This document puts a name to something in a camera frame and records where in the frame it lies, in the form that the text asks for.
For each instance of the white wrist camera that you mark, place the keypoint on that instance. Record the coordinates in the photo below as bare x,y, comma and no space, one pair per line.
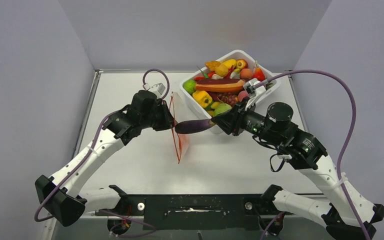
158,89
255,89

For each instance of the yellow bell pepper toy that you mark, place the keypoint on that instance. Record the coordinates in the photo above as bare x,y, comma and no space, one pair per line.
202,98

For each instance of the aluminium table frame rail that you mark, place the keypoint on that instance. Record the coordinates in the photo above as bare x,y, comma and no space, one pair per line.
88,108

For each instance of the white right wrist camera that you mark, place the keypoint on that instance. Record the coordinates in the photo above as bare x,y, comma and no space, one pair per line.
255,89

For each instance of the red orange pepper toy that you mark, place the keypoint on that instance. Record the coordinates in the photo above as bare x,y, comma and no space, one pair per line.
259,74

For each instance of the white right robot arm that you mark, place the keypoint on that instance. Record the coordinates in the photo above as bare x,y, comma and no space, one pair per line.
346,214

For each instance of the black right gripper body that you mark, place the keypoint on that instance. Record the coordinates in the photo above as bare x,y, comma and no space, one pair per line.
252,122

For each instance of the green cabbage toy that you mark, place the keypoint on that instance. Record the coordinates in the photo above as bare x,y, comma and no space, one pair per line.
221,108
189,86

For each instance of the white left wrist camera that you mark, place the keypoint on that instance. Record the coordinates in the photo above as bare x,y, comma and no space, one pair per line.
158,89

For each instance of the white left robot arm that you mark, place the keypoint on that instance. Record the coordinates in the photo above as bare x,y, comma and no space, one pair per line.
59,193

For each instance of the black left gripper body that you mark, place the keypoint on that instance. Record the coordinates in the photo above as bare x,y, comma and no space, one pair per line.
145,118

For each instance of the large pink peach toy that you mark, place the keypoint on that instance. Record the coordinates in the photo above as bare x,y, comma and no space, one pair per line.
241,95

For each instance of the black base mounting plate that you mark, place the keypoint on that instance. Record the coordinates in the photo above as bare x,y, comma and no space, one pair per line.
197,212

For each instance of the fried chicken toy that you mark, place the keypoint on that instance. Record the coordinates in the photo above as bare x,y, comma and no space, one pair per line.
212,65

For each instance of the yellow lemon toy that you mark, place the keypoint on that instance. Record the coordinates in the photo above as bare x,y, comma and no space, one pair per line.
222,70

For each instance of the red apple toy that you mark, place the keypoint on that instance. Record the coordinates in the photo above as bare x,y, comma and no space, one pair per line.
241,64

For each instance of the purple eggplant toy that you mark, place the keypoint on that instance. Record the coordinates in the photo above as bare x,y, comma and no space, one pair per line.
193,126

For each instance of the red grapes toy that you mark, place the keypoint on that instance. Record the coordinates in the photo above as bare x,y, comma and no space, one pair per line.
227,98

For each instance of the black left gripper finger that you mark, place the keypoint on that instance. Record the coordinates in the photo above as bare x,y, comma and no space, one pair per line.
163,113
164,125

